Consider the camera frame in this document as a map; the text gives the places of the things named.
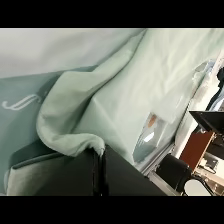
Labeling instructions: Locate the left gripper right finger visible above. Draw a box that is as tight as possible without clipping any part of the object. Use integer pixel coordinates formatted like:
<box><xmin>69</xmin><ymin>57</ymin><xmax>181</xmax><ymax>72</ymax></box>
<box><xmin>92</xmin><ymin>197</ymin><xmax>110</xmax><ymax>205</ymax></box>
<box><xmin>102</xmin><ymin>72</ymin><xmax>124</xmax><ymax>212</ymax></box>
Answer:
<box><xmin>100</xmin><ymin>144</ymin><xmax>168</xmax><ymax>197</ymax></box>

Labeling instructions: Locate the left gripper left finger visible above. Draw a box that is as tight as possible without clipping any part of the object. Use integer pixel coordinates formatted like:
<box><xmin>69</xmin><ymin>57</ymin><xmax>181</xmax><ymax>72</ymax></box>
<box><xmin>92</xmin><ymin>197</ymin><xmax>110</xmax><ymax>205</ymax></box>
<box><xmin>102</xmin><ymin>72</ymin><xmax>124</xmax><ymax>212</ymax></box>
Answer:
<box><xmin>35</xmin><ymin>148</ymin><xmax>102</xmax><ymax>197</ymax></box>

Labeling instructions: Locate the pale green shirt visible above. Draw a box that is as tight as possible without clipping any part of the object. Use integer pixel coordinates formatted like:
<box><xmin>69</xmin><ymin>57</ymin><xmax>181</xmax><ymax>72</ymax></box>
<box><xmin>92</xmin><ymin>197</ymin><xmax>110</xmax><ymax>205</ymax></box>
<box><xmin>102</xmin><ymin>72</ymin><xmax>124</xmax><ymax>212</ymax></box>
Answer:
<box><xmin>35</xmin><ymin>28</ymin><xmax>224</xmax><ymax>164</ymax></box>

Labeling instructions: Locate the silver frame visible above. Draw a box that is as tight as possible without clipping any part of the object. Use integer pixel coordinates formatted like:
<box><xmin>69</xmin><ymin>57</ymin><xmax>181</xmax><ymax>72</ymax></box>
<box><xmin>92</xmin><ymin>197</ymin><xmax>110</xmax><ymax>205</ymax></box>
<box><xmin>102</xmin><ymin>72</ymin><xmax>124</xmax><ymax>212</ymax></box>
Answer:
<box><xmin>139</xmin><ymin>142</ymin><xmax>183</xmax><ymax>197</ymax></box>

